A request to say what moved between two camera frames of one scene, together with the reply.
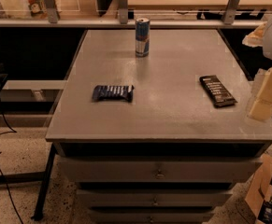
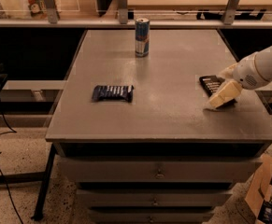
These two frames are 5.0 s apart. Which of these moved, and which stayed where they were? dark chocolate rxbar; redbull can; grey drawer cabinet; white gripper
Moved: white gripper
Stayed: dark chocolate rxbar; grey drawer cabinet; redbull can
